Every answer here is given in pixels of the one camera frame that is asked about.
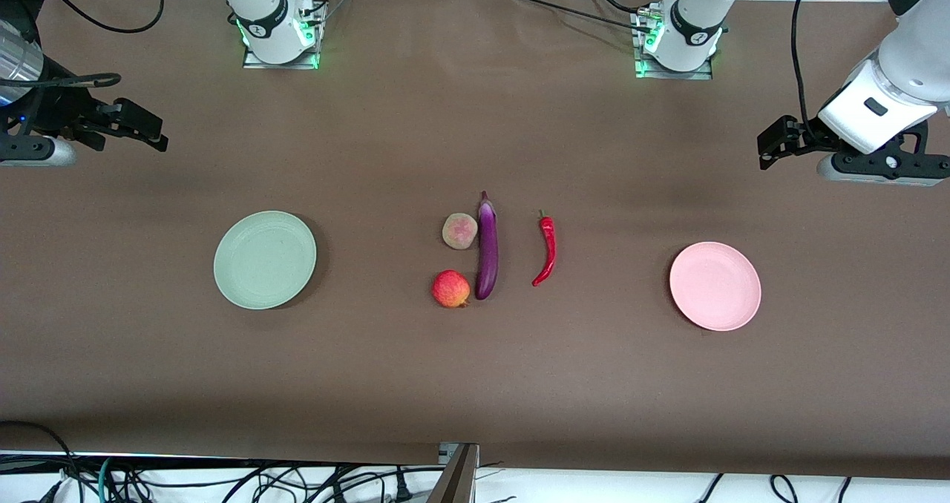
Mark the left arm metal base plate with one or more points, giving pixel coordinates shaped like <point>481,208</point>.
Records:
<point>644,69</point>

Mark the purple eggplant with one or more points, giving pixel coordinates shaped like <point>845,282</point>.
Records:
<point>487,251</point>

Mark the pale green plate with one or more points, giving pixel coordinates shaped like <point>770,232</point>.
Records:
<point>265,260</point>

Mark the red chili pepper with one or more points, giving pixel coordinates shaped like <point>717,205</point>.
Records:
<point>548,247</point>

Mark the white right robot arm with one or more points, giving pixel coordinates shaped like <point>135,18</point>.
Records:
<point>260,10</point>

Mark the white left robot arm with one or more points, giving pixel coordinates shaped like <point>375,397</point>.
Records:
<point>698,13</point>

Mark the pale pink peach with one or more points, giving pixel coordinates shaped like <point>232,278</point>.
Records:
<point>459,231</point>

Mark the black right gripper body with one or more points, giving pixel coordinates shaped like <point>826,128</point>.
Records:
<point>56,111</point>

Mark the brown table cover sheet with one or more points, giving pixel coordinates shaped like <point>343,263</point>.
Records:
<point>475,384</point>

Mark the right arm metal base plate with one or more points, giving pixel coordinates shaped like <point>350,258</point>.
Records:
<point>310,52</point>

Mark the red pomegranate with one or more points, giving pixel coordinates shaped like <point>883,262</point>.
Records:
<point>450,289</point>

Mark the pink plate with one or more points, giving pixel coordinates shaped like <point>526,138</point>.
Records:
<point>715,286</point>

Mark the wooden post with bracket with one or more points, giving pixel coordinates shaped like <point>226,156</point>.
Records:
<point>454,481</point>

